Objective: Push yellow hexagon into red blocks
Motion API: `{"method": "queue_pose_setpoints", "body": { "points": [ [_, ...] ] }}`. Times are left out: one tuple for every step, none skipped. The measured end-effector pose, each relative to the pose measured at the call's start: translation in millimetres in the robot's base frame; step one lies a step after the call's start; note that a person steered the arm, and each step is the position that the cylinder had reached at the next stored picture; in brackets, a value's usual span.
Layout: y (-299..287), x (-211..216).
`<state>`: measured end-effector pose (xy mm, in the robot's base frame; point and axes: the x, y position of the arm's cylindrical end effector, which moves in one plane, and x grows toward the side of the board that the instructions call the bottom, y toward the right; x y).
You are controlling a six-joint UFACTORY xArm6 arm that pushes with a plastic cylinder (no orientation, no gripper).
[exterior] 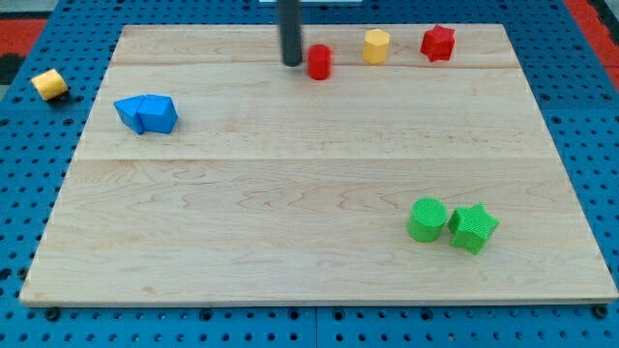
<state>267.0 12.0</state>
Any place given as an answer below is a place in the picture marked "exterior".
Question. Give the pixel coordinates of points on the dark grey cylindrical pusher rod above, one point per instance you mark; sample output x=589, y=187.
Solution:
x=290, y=19

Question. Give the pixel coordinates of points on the yellow hexagon block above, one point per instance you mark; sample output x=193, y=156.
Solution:
x=376, y=46

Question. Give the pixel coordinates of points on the red cylinder block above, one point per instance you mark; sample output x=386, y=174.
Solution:
x=319, y=61

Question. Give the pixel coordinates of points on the red star block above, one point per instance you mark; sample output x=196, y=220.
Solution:
x=438, y=43

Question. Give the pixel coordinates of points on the blue pentagon block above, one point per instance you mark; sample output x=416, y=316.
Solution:
x=157, y=114

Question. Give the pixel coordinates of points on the light wooden board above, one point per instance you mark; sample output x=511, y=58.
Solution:
x=274, y=189

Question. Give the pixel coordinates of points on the blue cube block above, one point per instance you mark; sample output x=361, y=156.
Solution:
x=127, y=110

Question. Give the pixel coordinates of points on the green cylinder block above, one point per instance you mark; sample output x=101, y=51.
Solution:
x=427, y=218

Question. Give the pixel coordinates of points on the yellow block off board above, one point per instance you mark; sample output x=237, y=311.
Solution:
x=50, y=85

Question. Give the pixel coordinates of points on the green star block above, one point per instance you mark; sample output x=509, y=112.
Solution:
x=471, y=227

